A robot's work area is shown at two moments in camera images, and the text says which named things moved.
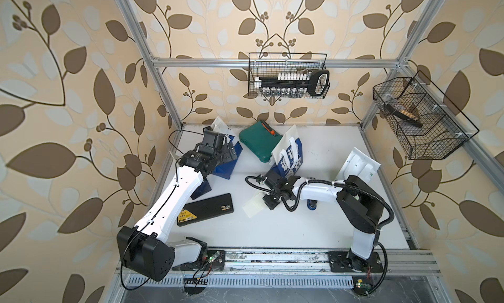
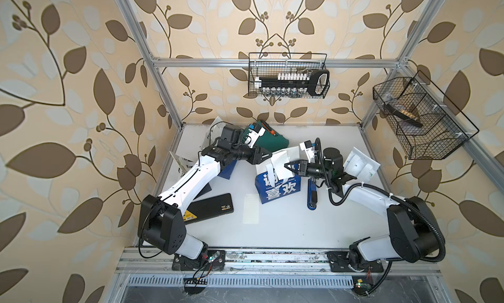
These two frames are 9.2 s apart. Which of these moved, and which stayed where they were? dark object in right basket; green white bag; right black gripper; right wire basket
Moved: right black gripper
Stayed: dark object in right basket; green white bag; right wire basket
